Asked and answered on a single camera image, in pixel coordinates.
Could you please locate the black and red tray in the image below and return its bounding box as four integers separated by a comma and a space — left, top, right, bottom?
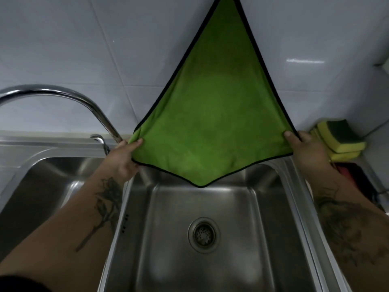
336, 162, 389, 215

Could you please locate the yellow green scrub sponge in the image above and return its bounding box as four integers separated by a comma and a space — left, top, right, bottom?
309, 128, 362, 162
316, 119, 367, 153

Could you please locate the person's right hand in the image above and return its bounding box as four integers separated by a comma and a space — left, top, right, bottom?
284, 131, 332, 174

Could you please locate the stainless steel double sink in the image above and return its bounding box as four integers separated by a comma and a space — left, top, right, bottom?
0, 135, 353, 292

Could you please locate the round metal sink drain strainer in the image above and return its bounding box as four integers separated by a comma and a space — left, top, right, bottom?
187, 217, 221, 253

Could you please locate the person's left forearm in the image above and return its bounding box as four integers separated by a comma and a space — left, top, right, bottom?
0, 167, 129, 292

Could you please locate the green microfiber cloth black trim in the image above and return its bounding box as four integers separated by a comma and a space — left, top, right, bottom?
128, 0, 301, 188

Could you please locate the person's left hand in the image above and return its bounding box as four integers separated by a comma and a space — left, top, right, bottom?
102, 138, 143, 183

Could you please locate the chrome gooseneck faucet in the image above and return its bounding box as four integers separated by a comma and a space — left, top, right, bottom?
0, 84, 123, 155

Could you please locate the person's right forearm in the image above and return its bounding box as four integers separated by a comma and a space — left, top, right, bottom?
301, 162, 389, 292

